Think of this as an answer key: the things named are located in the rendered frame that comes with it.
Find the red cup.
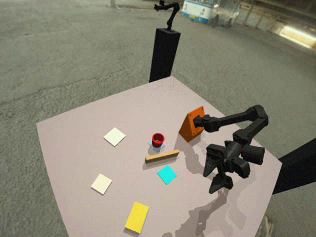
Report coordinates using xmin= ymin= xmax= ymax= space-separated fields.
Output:
xmin=152 ymin=133 xmax=165 ymax=148

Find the tan wooden flat bar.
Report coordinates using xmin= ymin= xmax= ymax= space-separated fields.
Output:
xmin=145 ymin=149 xmax=179 ymax=164

